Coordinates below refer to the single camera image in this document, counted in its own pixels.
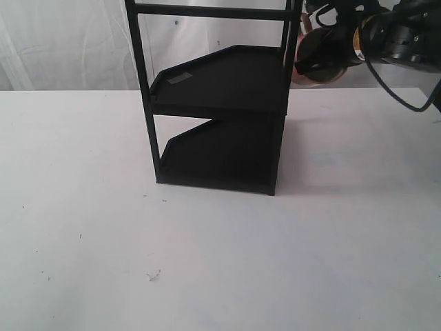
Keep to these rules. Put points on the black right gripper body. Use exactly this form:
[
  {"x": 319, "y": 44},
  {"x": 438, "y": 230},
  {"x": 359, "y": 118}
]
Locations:
[{"x": 338, "y": 44}]

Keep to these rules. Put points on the pink ceramic mug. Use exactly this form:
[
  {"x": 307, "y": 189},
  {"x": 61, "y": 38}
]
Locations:
[{"x": 310, "y": 44}]

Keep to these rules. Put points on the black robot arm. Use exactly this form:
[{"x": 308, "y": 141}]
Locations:
[{"x": 407, "y": 36}]

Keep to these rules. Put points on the black metal shelf rack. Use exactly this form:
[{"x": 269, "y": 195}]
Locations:
[{"x": 217, "y": 121}]

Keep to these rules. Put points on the white backdrop curtain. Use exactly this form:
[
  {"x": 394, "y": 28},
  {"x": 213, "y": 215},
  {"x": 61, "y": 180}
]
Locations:
[{"x": 86, "y": 45}]

